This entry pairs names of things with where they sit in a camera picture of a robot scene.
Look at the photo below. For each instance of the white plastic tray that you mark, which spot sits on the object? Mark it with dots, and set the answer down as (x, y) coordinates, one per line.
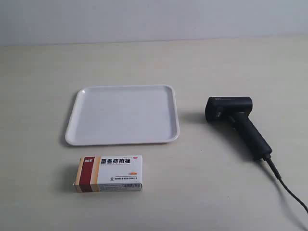
(130, 114)

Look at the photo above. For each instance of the white red medicine box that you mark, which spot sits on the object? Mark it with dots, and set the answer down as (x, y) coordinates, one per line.
(109, 174)

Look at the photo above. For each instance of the black handheld barcode scanner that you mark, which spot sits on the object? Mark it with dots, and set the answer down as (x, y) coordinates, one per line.
(235, 111)

